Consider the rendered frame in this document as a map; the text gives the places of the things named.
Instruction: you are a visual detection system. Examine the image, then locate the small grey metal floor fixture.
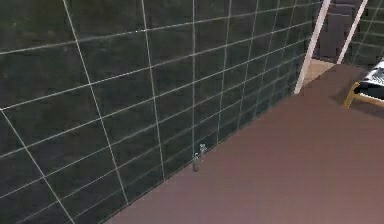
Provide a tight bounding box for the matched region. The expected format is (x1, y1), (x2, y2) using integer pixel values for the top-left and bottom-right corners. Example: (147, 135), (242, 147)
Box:
(191, 143), (208, 173)

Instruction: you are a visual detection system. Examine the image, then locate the wooden chair with patterned cushion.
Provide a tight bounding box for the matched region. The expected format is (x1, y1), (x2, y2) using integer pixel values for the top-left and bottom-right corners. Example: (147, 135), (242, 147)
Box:
(343, 58), (384, 110)

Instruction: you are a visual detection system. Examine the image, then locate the white door frame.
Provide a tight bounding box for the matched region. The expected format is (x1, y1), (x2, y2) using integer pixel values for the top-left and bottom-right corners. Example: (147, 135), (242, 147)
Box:
(293, 0), (370, 96)

